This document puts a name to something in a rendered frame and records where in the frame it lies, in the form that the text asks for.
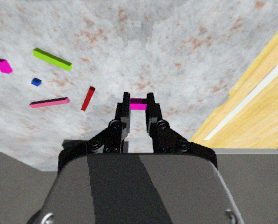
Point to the small blue cube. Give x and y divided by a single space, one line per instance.
36 81

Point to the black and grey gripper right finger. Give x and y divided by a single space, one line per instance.
166 140

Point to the pink rod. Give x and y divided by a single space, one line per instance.
50 102

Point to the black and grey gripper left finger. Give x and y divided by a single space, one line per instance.
110 140

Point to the magenta rod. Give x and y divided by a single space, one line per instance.
138 103
5 67

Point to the lime green rod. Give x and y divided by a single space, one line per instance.
52 59

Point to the dark red rod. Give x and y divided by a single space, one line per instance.
88 97

